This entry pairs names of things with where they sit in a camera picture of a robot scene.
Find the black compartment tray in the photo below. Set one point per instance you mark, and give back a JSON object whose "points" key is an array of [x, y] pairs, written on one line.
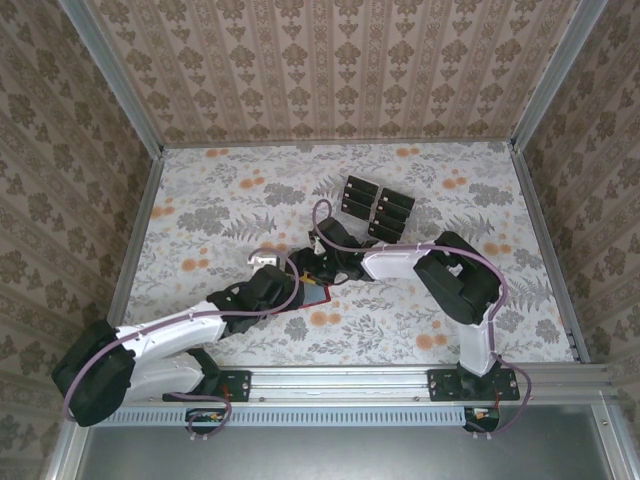
{"points": [[375, 207]]}

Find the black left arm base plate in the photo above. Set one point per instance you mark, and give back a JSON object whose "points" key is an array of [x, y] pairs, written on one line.
{"points": [[240, 392]]}

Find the grey metal sheet panel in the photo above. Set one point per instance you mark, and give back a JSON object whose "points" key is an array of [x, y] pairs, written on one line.
{"points": [[340, 455]]}

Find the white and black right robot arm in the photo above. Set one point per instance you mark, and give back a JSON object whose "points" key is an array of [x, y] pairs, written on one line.
{"points": [[395, 262]]}

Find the aluminium corner post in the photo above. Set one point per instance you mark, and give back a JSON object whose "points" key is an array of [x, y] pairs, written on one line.
{"points": [[117, 75], [555, 75]]}

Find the red card holder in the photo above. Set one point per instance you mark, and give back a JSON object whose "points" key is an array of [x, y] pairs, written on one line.
{"points": [[317, 297]]}

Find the aluminium side rail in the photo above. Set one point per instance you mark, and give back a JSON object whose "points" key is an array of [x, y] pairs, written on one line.
{"points": [[549, 250], [139, 225]]}

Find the aluminium frame bar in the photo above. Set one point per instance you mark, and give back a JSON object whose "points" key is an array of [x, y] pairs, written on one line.
{"points": [[65, 452], [612, 450]]}

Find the aluminium mounting rail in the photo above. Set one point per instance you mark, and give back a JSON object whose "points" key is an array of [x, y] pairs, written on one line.
{"points": [[340, 382]]}

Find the floral table cover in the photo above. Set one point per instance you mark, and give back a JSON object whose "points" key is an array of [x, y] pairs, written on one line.
{"points": [[225, 170]]}

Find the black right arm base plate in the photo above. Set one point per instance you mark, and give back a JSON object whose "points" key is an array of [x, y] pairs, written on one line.
{"points": [[437, 392]]}

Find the aluminium back rail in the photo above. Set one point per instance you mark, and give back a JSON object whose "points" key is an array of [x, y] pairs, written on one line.
{"points": [[340, 144]]}

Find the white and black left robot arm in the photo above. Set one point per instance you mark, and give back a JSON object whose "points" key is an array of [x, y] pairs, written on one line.
{"points": [[175, 332]]}

